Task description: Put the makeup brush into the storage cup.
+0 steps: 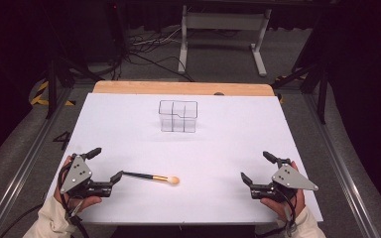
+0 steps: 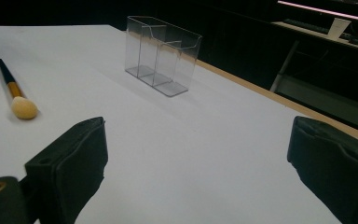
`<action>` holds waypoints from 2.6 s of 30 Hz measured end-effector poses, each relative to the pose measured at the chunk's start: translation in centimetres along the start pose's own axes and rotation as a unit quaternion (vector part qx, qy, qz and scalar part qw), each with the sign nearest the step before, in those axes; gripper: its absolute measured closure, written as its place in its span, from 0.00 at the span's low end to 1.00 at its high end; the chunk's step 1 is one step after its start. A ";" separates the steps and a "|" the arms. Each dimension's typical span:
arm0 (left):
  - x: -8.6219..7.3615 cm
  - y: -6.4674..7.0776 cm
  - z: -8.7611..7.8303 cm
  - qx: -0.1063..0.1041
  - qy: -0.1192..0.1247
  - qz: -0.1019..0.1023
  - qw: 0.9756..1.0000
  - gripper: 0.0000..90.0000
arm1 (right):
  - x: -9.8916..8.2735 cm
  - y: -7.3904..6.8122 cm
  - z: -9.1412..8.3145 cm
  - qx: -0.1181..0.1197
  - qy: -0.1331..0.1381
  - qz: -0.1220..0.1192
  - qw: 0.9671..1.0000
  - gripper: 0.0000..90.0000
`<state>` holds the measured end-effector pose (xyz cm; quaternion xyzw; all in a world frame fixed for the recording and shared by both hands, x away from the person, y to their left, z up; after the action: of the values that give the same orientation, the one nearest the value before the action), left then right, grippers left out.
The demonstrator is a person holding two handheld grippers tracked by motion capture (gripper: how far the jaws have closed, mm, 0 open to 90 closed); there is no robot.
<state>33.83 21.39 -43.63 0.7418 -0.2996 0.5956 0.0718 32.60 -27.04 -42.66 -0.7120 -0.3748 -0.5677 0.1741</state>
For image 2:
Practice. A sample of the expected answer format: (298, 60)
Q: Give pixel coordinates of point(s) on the background desk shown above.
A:
(329, 37)

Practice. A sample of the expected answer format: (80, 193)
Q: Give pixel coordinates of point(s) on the monitor with lit edge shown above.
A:
(326, 9)

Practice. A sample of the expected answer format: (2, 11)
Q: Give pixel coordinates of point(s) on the makeup brush with beige head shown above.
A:
(18, 96)

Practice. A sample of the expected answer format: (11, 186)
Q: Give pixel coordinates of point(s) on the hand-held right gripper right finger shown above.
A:
(332, 168)

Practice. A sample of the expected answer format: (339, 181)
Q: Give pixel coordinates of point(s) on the black keyboard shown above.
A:
(310, 27)

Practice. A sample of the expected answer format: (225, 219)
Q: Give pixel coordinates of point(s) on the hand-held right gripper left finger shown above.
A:
(71, 168)

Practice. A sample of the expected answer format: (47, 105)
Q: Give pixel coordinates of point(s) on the clear acrylic organizer box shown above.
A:
(160, 59)

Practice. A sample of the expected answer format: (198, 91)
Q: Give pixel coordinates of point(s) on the grey metal desk leg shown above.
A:
(284, 67)

